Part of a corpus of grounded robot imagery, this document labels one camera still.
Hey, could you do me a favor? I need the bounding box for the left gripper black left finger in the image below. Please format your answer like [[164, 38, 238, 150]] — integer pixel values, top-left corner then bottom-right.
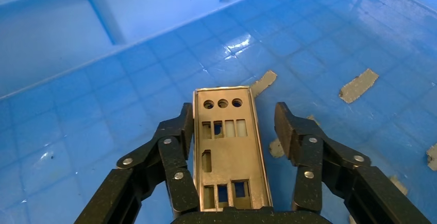
[[73, 102, 200, 224]]

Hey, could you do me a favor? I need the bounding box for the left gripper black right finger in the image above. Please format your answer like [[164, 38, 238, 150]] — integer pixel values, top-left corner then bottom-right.
[[274, 101, 432, 224]]

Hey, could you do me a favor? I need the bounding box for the silver metal I/O shield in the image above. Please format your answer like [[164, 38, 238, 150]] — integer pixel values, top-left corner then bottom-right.
[[192, 85, 274, 213]]

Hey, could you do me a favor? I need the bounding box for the blue plastic tray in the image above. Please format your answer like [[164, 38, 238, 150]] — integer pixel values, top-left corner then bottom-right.
[[0, 0, 437, 224]]

